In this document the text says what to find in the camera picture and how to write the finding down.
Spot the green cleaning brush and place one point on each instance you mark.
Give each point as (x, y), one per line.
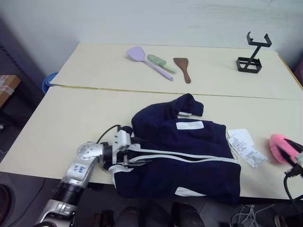
(161, 62)

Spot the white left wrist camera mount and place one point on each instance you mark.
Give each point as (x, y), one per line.
(121, 140)

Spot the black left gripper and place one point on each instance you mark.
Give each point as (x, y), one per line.
(122, 158)

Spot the navy blue zip jacket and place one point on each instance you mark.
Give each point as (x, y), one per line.
(180, 151)

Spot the pink fluffy brush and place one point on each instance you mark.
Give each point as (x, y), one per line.
(277, 147)

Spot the brown cardboard box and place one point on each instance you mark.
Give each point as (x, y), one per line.
(7, 88)

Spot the purple silicone spatula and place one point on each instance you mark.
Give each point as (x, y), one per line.
(146, 61)

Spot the blue plastic bucket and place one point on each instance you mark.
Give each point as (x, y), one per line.
(48, 81)

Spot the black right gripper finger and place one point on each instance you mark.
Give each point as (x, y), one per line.
(293, 144)
(287, 154)

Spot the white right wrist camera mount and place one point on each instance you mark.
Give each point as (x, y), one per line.
(300, 159)

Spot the brown wooden spatula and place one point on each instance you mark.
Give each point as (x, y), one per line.
(183, 68)

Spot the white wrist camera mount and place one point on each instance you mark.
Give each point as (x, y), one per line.
(121, 140)
(300, 159)

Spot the white paper garment tags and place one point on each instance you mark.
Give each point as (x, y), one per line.
(246, 147)

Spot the black metal stand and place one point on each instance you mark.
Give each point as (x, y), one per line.
(252, 55)

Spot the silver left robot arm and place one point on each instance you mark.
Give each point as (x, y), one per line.
(81, 170)

